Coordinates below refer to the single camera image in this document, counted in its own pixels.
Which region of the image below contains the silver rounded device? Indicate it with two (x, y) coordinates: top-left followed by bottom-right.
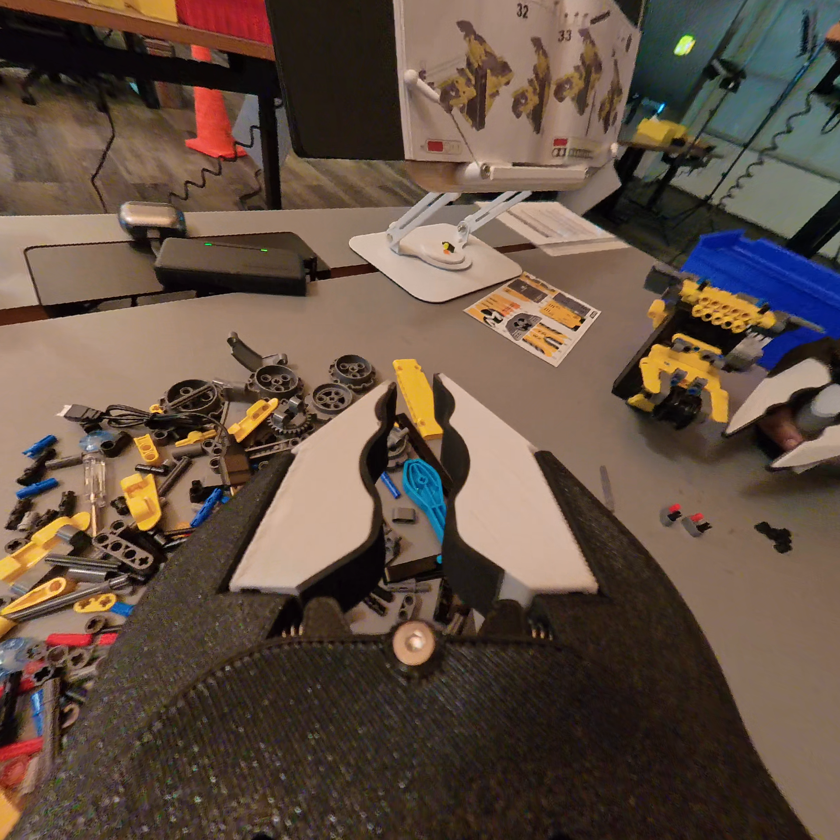
(118, 201), (188, 240)

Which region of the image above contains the clear handle screwdriver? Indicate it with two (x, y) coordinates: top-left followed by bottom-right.
(79, 432), (111, 536)

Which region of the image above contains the camera on stand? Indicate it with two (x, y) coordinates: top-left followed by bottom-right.
(703, 58), (748, 94)

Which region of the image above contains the yellow toy vehicle model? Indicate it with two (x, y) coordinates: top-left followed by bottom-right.
(612, 266), (824, 431)

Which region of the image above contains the yellow sticker sheet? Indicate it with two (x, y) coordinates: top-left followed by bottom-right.
(463, 271), (602, 367)

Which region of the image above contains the blue plastic bin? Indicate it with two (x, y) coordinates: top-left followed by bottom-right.
(682, 230), (840, 388)

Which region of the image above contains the yellow box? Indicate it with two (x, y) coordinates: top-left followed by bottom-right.
(88, 0), (179, 24)

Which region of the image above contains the black desk mat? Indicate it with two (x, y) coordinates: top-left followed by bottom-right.
(25, 231), (329, 309)

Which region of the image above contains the wooden desk with black frame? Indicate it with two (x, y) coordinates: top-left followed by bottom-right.
(0, 0), (284, 211)

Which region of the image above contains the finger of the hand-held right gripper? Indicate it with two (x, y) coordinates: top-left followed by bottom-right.
(724, 356), (837, 438)
(766, 433), (840, 475)

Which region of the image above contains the coiled black hanging cable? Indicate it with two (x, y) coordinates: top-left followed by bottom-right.
(712, 98), (821, 207)

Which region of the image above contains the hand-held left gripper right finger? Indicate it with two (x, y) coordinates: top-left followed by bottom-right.
(432, 373), (600, 621)

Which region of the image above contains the pile of toy building pieces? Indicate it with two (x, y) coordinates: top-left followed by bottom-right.
(0, 331), (460, 798)

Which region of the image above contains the toy instruction booklet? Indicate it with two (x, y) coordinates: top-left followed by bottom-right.
(392, 0), (643, 165)

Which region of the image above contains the small side table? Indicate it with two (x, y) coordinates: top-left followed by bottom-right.
(617, 134), (718, 221)

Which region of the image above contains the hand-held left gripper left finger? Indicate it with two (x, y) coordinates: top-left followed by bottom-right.
(228, 381), (400, 614)

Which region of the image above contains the yellow block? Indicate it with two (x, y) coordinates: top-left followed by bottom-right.
(633, 118), (689, 148)

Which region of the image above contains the red box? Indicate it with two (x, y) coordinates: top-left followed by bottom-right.
(176, 0), (274, 46)

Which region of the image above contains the black power adapter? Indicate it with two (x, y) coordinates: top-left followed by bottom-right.
(154, 238), (319, 298)

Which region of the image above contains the white printed paper sheet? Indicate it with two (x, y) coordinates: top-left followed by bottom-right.
(476, 200), (631, 257)

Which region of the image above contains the coiled black floor cable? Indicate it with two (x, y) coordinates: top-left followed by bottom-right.
(167, 125), (265, 206)

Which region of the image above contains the black panel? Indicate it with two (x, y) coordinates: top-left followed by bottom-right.
(266, 0), (404, 160)

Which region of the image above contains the blue toy blade piece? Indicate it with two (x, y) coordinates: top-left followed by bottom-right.
(402, 458), (448, 567)

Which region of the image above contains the white book stand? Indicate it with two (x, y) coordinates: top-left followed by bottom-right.
(348, 66), (624, 304)

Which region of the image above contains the black usb cable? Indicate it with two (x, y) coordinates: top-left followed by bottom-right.
(58, 402), (237, 483)

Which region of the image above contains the straight black floor cable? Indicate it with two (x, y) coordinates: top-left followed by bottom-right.
(88, 85), (118, 212)

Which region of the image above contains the long yellow toy panel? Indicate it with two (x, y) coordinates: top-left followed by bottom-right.
(392, 359), (446, 441)

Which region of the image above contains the orange traffic cone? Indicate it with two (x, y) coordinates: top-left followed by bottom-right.
(185, 46), (247, 160)

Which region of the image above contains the person's right hand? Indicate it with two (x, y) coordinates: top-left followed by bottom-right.
(755, 403), (811, 454)

